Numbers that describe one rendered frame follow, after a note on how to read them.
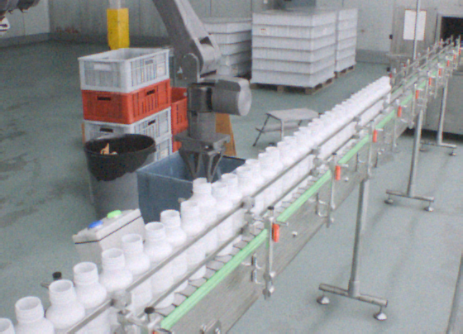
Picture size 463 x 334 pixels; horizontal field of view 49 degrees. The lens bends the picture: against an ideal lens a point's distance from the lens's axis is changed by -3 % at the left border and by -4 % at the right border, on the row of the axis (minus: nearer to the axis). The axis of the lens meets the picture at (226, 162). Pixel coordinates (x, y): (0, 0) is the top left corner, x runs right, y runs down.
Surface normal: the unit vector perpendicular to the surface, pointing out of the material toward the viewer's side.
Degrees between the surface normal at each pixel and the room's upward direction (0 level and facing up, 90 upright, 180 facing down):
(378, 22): 90
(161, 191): 90
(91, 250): 90
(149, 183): 90
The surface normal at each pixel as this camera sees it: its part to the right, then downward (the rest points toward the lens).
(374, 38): -0.49, 0.29
